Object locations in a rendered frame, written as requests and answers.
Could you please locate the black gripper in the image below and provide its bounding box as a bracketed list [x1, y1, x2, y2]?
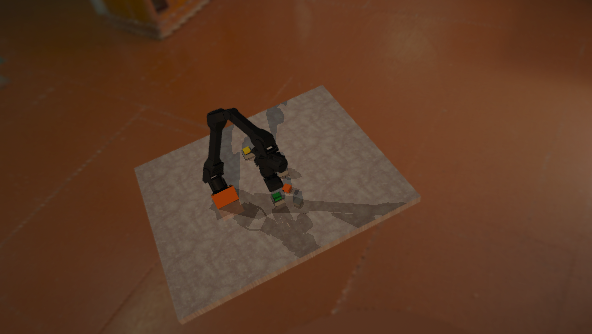
[254, 158, 284, 192]

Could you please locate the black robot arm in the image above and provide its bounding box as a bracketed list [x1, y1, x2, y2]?
[202, 108, 288, 194]

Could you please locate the yellow button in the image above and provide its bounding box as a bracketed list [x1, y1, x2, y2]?
[241, 146, 254, 160]

